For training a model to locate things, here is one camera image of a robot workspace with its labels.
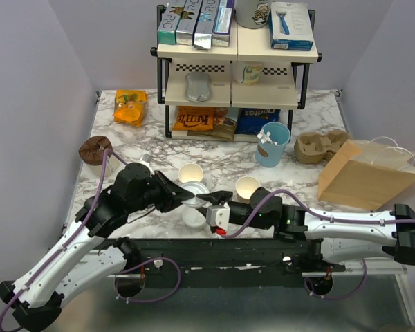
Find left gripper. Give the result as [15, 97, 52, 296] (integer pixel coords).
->
[127, 171, 195, 215]

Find brown paper coffee cup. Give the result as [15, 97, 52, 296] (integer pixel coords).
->
[235, 176, 261, 203]

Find brown paper cups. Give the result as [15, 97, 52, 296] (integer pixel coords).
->
[178, 163, 204, 183]

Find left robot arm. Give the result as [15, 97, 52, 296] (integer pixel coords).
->
[0, 163, 195, 331]

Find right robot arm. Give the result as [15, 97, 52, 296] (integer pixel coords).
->
[196, 187, 415, 271]

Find blue plastic cup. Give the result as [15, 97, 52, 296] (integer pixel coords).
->
[255, 122, 291, 168]

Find white stirrers in cup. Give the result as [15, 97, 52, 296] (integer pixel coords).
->
[257, 130, 277, 145]

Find orange Kettle chips bag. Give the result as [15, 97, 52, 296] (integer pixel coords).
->
[172, 105, 241, 142]

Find blue Doritos bag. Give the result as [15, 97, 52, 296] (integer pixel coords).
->
[235, 108, 280, 135]

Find orange snack bag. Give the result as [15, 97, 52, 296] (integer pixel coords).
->
[113, 90, 147, 127]

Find cardboard cup carrier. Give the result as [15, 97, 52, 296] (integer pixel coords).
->
[294, 130, 351, 165]

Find two-tier shelf rack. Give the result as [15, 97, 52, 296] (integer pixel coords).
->
[150, 22, 322, 140]

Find grey sponge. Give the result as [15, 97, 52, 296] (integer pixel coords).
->
[185, 72, 212, 102]

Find white printed cup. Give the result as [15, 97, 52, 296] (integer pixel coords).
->
[232, 61, 263, 86]

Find brown paper bag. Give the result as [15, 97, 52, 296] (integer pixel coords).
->
[317, 136, 415, 210]

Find teal toothpaste box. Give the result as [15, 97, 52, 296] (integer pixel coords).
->
[157, 0, 186, 45]

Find blue silver toothpaste box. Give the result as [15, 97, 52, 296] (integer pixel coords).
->
[193, 0, 220, 50]

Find purple white toothpaste box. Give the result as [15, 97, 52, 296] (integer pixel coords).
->
[212, 0, 234, 47]

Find blue razor box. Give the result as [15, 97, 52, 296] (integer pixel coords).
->
[268, 1, 315, 52]

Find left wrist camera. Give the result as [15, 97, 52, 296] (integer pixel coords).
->
[139, 154, 152, 168]

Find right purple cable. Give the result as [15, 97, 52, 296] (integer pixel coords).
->
[224, 188, 415, 301]

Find purple cable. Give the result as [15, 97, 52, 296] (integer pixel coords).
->
[224, 188, 415, 301]
[0, 148, 183, 332]

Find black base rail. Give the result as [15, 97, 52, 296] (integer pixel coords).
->
[128, 239, 331, 288]

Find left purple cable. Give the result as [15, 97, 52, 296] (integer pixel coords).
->
[0, 148, 183, 332]

